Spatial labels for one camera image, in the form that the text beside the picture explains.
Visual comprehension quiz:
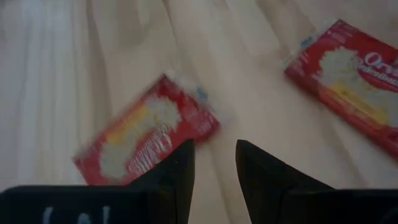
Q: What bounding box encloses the red popcorn bag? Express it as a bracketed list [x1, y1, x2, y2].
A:
[283, 18, 398, 159]
[73, 73, 221, 187]

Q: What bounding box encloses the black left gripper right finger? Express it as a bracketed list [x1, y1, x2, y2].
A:
[235, 139, 398, 224]

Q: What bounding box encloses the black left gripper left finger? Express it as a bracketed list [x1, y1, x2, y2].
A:
[0, 138, 196, 224]

